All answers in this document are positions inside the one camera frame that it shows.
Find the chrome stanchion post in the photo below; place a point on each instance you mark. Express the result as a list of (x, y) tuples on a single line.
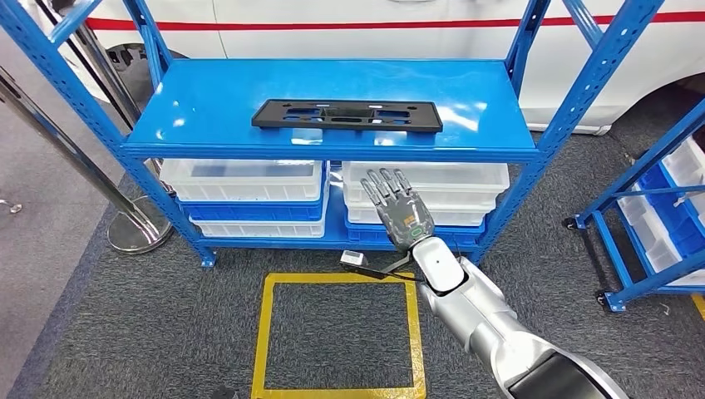
[(107, 74), (138, 226)]

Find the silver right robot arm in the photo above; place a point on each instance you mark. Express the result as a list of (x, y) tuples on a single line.
[(484, 319)]

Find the chrome chair base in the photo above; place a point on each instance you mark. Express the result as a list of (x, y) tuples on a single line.
[(12, 207)]

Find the white car with red stripe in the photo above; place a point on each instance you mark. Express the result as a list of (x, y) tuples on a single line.
[(385, 38)]

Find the blue wheeled shelf rack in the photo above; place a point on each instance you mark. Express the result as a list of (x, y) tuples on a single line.
[(611, 248)]

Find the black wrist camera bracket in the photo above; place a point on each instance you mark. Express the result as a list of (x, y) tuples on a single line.
[(380, 272)]

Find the black plastic plate frame part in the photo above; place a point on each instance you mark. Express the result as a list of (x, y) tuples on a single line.
[(275, 118)]

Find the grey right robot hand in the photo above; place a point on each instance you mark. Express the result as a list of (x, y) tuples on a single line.
[(405, 217)]

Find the white plastic bin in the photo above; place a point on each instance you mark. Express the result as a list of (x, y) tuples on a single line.
[(242, 187), (647, 231), (457, 216), (259, 228), (440, 182), (685, 165)]

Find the blue metal shelf rack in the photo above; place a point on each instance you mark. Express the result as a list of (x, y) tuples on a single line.
[(330, 82)]

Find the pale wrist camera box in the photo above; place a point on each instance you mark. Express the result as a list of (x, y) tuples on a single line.
[(352, 258)]

